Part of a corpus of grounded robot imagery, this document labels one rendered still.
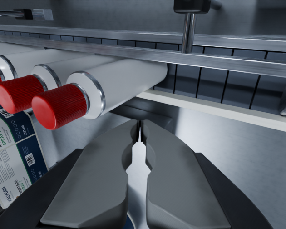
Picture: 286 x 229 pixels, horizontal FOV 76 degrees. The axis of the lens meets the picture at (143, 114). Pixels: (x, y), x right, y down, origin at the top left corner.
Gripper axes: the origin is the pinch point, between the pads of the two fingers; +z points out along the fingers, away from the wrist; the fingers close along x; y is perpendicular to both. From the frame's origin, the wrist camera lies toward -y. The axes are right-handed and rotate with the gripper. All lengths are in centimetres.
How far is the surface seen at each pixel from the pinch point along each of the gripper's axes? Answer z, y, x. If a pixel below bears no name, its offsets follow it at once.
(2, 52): 26.2, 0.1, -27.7
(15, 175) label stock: 27, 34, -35
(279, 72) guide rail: 4.9, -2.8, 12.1
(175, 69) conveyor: 18.3, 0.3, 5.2
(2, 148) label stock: 27, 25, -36
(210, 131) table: 19.3, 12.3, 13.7
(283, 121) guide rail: 7.8, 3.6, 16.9
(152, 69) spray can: 14.2, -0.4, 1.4
